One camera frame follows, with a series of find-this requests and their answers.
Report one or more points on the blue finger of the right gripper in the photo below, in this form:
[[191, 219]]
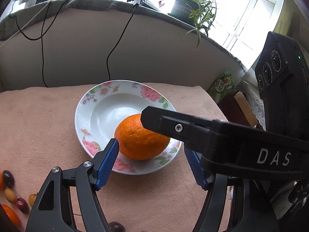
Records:
[[194, 132]]

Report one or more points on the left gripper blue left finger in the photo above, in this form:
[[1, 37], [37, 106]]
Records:
[[104, 162]]

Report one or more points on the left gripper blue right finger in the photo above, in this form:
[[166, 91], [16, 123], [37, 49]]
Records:
[[203, 177]]

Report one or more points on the large orange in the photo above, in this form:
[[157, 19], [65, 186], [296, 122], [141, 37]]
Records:
[[138, 143], [12, 215]]

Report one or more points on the dark cherry with stem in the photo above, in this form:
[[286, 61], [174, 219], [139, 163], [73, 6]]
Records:
[[8, 179]]

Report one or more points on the small mandarin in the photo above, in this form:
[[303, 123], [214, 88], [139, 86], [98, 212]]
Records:
[[2, 184]]

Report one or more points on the cardboard box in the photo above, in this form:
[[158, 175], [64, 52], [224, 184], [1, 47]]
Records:
[[245, 109]]

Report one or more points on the white floral plate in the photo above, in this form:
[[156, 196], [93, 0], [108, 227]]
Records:
[[112, 110]]

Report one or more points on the green snack bag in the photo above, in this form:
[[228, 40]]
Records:
[[222, 87]]

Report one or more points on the red cherry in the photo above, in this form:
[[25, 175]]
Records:
[[22, 205]]

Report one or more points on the potted spider plant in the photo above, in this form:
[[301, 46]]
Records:
[[203, 14]]

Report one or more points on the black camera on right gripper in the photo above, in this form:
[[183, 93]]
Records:
[[282, 76]]

